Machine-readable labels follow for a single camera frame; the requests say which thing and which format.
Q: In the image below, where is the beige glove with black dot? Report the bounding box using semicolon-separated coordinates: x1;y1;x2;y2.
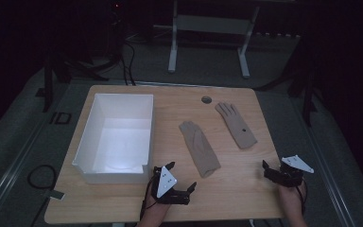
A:
215;101;258;149

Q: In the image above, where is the power strip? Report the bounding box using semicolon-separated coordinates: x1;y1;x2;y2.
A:
253;31;302;40

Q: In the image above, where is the person's right hand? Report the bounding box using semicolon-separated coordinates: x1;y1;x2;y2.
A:
278;182;307;218

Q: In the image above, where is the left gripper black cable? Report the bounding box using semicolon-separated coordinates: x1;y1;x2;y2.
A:
139;174;159;221

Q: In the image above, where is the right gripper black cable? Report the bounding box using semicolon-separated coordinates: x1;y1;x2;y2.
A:
296;181;308;216

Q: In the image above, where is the white desk frame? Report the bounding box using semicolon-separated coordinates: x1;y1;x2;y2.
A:
167;0;261;79

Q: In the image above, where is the looped black cable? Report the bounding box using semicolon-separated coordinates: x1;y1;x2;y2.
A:
26;164;58;190

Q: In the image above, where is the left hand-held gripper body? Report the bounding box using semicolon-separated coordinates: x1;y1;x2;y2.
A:
150;166;192;206

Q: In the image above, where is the person's left hand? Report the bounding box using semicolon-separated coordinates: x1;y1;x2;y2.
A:
144;188;172;219

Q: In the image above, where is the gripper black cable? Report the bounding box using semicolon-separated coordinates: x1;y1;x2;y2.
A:
139;174;159;221
296;181;308;216

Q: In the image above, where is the dark stand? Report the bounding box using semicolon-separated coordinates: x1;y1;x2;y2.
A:
258;34;321;127

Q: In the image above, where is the black stand post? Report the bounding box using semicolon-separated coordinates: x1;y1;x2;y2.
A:
42;53;54;114

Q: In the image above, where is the white plastic box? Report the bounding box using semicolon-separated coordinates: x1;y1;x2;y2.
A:
71;93;155;184

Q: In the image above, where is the small grey tag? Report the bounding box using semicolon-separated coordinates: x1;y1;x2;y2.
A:
48;189;66;201

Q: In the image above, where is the plain beige glove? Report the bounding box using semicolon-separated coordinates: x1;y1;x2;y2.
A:
179;120;221;179

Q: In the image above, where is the black floor cable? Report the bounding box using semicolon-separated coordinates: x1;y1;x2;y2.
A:
119;41;136;87

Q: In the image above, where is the black tripod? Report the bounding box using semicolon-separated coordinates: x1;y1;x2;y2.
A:
55;0;129;83

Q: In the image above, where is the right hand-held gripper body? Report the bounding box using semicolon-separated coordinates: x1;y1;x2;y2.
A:
268;154;315;189

